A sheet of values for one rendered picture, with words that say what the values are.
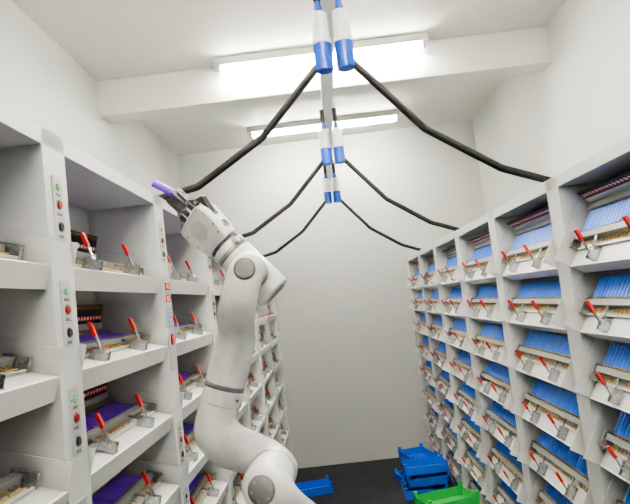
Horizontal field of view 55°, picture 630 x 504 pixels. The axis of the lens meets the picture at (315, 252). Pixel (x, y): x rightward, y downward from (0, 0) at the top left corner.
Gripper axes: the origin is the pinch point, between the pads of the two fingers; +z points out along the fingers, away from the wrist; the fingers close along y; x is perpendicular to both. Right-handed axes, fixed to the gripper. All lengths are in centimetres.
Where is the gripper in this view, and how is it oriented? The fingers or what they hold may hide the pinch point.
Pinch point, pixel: (178, 200)
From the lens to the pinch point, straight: 143.4
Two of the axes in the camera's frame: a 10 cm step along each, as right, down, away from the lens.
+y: -5.2, 6.4, 5.7
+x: 4.6, -3.5, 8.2
